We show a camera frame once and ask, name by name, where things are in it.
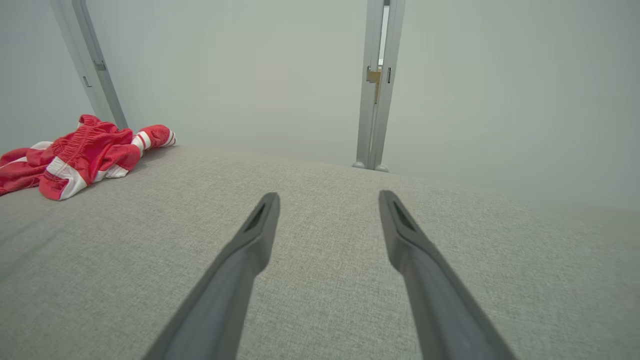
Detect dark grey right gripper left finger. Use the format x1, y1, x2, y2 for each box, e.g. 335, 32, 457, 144
142, 192, 281, 360

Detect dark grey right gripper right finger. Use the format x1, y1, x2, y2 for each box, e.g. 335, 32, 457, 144
378, 189, 518, 360

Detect red shirt with white sleeves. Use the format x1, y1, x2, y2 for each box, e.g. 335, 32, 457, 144
131, 124, 177, 151

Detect red shorts with white stripe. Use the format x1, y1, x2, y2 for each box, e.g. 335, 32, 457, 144
0, 114, 146, 202

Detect brass latch plate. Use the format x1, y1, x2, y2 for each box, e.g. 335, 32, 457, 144
366, 66, 383, 105

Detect grey metal post with latch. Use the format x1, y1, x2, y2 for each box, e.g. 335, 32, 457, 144
351, 0, 407, 174

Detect grey metal frame post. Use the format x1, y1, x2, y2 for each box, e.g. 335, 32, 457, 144
49, 0, 129, 130

